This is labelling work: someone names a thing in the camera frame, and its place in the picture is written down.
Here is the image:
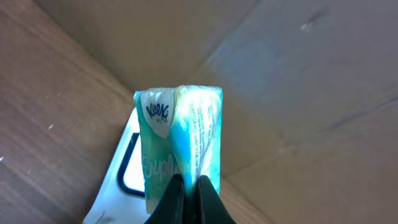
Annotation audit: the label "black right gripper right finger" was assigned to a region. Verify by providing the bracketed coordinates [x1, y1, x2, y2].
[195, 175, 236, 224]

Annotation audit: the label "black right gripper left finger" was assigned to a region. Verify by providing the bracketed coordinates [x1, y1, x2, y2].
[145, 174, 185, 224]

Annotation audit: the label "small teal tissue pack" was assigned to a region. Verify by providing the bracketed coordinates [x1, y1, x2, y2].
[134, 85, 223, 214]

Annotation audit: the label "white barcode scanner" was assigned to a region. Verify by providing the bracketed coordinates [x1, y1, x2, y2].
[83, 110, 149, 224]

